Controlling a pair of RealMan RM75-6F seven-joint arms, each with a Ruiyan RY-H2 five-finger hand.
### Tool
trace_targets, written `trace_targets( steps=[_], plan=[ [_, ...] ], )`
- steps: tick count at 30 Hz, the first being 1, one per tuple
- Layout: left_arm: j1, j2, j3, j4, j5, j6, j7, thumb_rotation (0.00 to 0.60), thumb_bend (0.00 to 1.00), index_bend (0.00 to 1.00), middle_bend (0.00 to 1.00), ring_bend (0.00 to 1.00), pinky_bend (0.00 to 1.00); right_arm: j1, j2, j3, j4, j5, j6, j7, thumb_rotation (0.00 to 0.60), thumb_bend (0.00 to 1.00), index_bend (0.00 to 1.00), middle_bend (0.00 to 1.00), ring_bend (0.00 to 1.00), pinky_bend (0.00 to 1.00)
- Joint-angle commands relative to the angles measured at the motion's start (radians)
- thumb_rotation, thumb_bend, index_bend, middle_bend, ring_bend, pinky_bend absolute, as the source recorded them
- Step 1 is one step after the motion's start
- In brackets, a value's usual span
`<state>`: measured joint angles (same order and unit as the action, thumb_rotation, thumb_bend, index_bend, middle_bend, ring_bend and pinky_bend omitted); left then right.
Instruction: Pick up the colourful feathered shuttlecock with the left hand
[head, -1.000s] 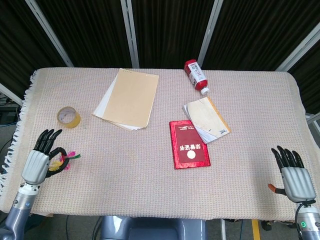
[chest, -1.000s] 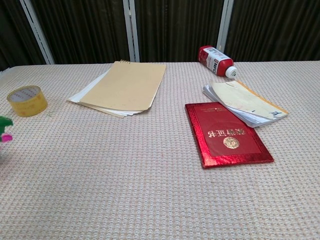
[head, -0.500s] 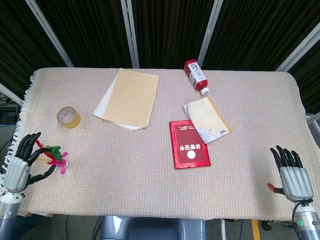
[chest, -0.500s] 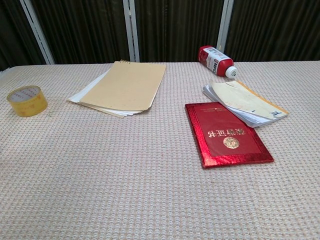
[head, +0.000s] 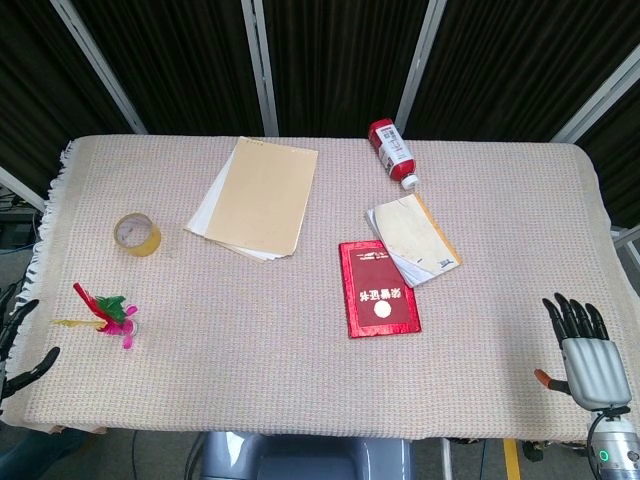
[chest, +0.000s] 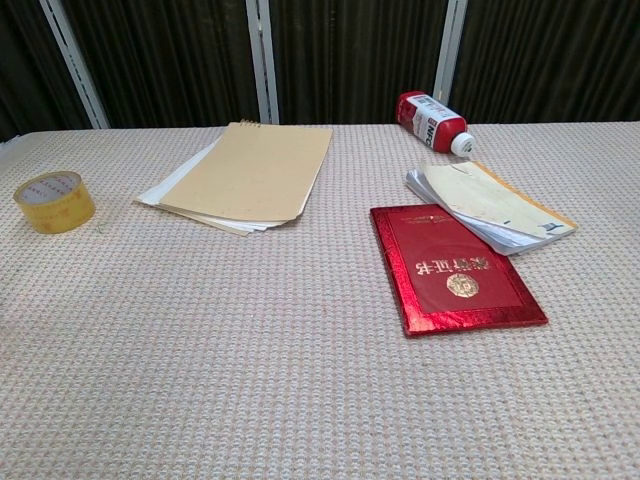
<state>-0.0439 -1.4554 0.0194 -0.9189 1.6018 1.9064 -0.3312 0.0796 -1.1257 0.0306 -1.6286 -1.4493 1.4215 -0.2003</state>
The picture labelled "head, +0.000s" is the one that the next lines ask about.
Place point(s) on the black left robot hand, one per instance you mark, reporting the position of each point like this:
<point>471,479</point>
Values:
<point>22,312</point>

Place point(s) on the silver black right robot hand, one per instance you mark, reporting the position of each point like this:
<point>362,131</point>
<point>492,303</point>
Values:
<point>595,365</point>

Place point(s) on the colourful feather shuttlecock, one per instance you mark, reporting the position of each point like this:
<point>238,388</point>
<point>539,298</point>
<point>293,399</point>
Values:
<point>112,312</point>

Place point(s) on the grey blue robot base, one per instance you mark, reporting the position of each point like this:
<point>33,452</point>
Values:
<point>300,457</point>

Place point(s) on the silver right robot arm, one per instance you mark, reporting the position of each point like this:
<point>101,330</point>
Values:
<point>617,445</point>

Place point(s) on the clear packing tape roll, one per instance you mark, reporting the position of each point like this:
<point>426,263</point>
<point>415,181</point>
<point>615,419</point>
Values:
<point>145,245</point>

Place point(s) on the white loose paper sheets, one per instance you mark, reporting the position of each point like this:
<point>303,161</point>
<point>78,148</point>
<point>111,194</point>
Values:
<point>202,220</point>

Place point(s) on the dark pleated curtain panel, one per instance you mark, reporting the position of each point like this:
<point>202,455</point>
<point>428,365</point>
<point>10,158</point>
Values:
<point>185,65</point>
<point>40,90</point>
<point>515,65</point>
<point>340,65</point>

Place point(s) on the worn yellowed paperback book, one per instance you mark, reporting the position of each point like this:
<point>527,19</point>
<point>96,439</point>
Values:
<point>410,235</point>

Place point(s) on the red foil certificate folder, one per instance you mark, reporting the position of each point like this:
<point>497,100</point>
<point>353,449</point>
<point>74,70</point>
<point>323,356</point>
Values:
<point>377,295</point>

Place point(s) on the beige woven tablecloth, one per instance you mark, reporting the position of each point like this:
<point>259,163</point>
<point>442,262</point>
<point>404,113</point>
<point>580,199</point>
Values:
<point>280,380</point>

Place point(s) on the kraft cover spiral notepad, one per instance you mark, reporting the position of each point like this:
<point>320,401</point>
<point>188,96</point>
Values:
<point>265,195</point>

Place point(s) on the red juice bottle white cap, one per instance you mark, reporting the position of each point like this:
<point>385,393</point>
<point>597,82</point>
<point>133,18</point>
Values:
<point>392,150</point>

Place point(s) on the white metal frame post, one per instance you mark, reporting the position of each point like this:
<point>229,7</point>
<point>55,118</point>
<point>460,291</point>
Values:
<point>627,260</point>
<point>595,100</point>
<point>20,187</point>
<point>422,70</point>
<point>100,70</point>
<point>262,70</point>

